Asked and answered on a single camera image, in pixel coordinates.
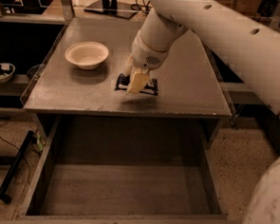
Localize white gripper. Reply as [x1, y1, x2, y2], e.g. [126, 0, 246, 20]
[123, 32, 168, 94]

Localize dark blueberry rxbar packet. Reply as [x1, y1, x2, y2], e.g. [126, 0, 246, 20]
[115, 74, 159, 96]

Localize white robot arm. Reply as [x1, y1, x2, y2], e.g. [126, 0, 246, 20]
[124, 0, 280, 224]

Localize grey counter cabinet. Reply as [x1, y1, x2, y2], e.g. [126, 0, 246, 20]
[25, 18, 232, 120]

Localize grey open top drawer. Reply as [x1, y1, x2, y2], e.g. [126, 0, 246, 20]
[0, 115, 240, 224]

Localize white paper bowl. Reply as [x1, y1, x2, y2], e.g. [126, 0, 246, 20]
[65, 41, 109, 70]

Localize black monitor stand base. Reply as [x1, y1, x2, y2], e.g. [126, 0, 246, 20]
[84, 0, 138, 19]

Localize dark bowl on shelf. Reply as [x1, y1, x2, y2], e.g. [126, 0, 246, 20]
[27, 64, 43, 80]

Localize grey side shelf right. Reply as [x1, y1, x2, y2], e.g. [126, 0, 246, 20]
[220, 82, 263, 105]

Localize grey side shelf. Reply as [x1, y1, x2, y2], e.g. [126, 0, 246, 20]
[0, 74, 30, 97]
[220, 82, 263, 105]

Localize grey side shelf left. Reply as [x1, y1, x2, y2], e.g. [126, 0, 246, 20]
[0, 74, 30, 97]

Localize bowl with items on shelf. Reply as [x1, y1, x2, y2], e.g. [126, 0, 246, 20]
[0, 63, 15, 83]

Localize black bar on floor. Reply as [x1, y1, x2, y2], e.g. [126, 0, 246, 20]
[0, 131, 34, 204]

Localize black coiled cables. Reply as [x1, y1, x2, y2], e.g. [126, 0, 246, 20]
[130, 0, 153, 14]

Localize black cable on floor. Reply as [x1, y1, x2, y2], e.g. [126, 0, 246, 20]
[0, 116, 36, 184]

